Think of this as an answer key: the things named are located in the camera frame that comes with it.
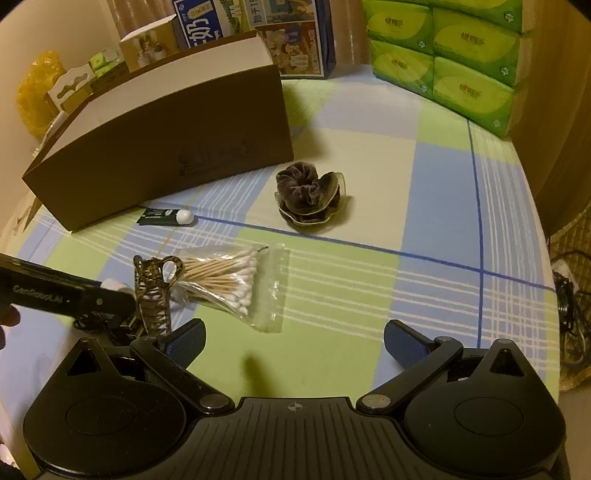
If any black tube with white cap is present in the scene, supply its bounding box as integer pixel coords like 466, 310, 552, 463
137, 208, 195, 228

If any blue milk carton box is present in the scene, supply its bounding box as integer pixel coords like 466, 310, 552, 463
172, 0, 336, 78

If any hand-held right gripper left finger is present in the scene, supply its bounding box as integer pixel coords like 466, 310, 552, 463
62, 318, 237, 417

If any leopard print hair claw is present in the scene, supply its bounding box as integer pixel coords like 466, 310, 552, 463
132, 255, 186, 339

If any pack of green tissue packets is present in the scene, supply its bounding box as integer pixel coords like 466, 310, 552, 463
361, 0, 533, 140

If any green tissue box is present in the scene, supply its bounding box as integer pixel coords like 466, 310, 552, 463
89, 48, 124, 78

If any person's left hand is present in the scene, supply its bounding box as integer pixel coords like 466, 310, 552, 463
0, 307, 23, 352

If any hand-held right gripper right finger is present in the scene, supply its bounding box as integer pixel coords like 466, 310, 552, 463
355, 318, 535, 415

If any brown corrugated cardboard box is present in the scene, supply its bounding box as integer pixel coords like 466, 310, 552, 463
60, 62, 131, 114

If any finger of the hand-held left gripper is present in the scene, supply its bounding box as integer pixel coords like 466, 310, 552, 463
104, 316, 142, 345

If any checked cloth desktop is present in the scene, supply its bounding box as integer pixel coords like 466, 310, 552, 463
0, 65, 563, 416

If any bag of cotton swabs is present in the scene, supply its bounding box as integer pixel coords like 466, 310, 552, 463
172, 243, 290, 334

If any small white figurine box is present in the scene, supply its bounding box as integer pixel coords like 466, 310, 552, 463
118, 14, 182, 73

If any brown velvet scrunchie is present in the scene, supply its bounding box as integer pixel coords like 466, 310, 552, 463
274, 161, 348, 228

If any yellow plastic bag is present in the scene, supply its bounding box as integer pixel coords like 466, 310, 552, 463
17, 52, 66, 138

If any black power cable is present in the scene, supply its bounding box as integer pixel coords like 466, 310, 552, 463
551, 267, 583, 370

